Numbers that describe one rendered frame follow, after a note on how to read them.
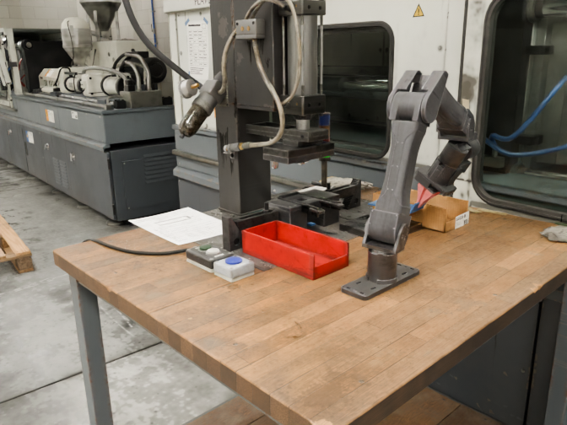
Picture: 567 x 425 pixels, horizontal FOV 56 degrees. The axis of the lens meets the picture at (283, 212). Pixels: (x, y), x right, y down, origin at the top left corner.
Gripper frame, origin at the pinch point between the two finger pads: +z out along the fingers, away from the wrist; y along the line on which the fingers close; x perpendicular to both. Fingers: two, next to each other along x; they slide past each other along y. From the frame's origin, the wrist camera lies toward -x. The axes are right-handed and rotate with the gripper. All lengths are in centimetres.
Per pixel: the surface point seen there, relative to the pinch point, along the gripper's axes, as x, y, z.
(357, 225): 10.7, 8.0, 11.8
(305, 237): 31.6, 9.6, 10.6
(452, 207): -16.0, -3.7, 2.6
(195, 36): -64, 179, 46
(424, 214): -4.7, -1.4, 3.9
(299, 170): -52, 72, 55
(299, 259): 43.7, 1.9, 6.3
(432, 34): -46, 44, -27
